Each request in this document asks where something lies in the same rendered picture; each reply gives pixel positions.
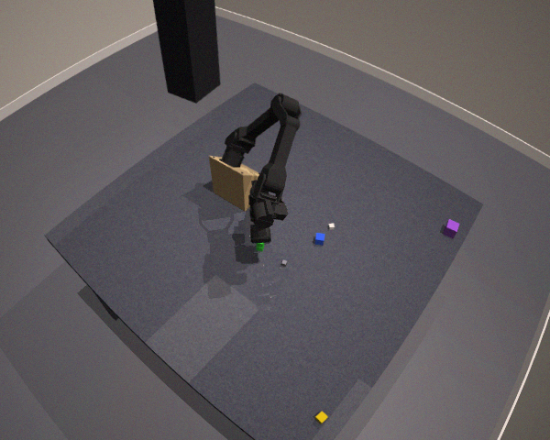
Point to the small purple block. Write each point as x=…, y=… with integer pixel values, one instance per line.
x=451, y=228

